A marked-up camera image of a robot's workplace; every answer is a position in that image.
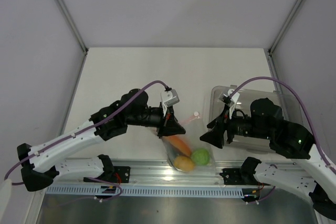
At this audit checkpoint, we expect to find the aluminium frame post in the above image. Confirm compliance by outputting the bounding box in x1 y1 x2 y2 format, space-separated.
267 0 322 53
40 0 88 53

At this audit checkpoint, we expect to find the clear plastic food container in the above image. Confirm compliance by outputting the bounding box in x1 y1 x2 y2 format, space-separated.
209 86 303 154

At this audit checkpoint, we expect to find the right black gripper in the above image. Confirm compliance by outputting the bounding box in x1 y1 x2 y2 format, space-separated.
199 103 271 148

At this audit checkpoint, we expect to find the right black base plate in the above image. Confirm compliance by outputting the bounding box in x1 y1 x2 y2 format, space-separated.
219 168 262 186

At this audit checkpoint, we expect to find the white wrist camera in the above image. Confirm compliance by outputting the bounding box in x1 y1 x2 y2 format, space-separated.
219 89 240 119
160 89 180 116

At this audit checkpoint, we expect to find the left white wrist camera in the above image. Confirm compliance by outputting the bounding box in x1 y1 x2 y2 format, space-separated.
160 89 180 116

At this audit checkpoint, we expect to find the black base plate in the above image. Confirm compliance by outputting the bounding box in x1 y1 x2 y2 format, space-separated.
219 168 262 186
107 166 131 184

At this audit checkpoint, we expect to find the right aluminium frame post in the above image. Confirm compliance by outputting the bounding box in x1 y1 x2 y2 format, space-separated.
267 0 322 53

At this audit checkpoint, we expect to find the left aluminium frame post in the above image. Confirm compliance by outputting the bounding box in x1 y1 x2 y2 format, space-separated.
40 0 88 53

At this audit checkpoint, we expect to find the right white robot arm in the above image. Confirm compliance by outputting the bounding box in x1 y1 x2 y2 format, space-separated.
199 98 335 220

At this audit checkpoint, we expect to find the aluminium mounting rail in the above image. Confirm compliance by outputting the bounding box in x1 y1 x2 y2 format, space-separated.
35 159 321 189

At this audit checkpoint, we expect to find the red meat slice toy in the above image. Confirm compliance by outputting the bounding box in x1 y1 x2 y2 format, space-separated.
166 135 192 156

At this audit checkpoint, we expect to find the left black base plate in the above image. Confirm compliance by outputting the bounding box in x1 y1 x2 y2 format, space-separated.
107 166 131 184

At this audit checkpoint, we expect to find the green round fruit toy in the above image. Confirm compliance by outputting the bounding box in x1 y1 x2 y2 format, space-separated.
191 148 211 166

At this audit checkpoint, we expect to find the white slotted cable duct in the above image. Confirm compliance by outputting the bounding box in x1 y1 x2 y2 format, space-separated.
46 185 244 198

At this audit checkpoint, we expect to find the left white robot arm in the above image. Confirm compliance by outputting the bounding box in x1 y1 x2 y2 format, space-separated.
17 88 186 192

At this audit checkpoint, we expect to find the yellow lemon toy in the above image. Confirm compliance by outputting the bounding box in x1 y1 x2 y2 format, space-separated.
173 156 195 172

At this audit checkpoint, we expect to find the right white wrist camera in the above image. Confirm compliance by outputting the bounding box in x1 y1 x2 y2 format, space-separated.
219 89 240 119

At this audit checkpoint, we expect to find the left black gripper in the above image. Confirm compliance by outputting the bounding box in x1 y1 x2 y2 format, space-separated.
127 102 186 138

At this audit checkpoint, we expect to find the clear pink zip bag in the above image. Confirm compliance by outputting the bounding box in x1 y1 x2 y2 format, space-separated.
161 111 215 175

